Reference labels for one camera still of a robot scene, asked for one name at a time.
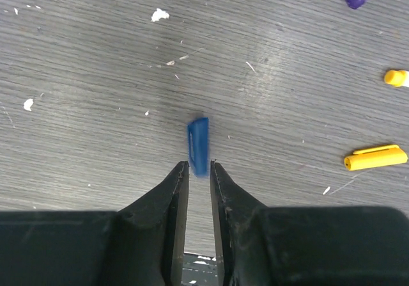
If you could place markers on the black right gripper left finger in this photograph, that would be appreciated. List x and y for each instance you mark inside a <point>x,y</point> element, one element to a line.
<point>142,244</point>

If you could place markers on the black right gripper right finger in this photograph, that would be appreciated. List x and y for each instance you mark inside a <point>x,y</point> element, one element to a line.
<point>260,245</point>

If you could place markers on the blue pen cap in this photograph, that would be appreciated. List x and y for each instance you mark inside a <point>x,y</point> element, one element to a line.
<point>198,146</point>

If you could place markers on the yellow pen cap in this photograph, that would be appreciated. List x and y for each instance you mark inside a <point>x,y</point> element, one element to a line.
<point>375,157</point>

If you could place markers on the white marker with yellow end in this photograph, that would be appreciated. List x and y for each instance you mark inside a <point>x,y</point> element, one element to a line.
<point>397,78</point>

